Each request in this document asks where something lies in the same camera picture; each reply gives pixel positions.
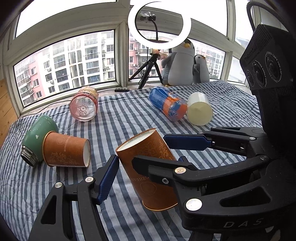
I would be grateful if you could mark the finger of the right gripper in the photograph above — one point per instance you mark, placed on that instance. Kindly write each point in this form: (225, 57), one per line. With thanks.
(187, 142)
(182, 159)

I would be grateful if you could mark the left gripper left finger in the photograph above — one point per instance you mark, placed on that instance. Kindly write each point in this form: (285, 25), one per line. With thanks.
(67, 205)

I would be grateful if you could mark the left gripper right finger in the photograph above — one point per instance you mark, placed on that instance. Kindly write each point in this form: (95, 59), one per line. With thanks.
(254, 194)

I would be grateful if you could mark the orange patterned paper cup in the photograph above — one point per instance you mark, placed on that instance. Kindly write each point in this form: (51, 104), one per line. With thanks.
(156, 194)

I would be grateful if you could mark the white plastic cup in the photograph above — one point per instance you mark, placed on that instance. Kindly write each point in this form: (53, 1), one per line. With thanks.
(199, 110)

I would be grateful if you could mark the blue orange soda bottle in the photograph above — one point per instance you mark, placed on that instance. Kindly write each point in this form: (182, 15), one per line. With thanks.
(172, 106)

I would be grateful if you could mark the blue striped quilt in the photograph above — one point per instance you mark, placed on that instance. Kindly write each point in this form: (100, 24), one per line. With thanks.
(123, 122)

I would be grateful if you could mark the small grey plush penguin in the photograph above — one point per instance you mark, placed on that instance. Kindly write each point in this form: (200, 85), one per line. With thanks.
(200, 71)

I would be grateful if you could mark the green thermos bottle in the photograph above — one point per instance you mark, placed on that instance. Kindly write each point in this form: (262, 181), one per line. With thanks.
(31, 151)

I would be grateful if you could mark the black tripod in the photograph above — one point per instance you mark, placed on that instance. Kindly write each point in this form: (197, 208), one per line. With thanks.
(148, 65)

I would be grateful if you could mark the red lemon drink bottle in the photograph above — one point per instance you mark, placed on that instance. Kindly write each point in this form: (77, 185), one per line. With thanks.
(84, 104)

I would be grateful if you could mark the wooden board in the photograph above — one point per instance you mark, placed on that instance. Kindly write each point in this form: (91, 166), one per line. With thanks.
(7, 112)

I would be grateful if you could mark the phone holder gooseneck clamp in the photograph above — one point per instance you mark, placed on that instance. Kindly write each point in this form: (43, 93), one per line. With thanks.
(149, 17)

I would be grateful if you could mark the black inline cable remote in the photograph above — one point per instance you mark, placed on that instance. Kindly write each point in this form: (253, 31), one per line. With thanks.
(122, 90)

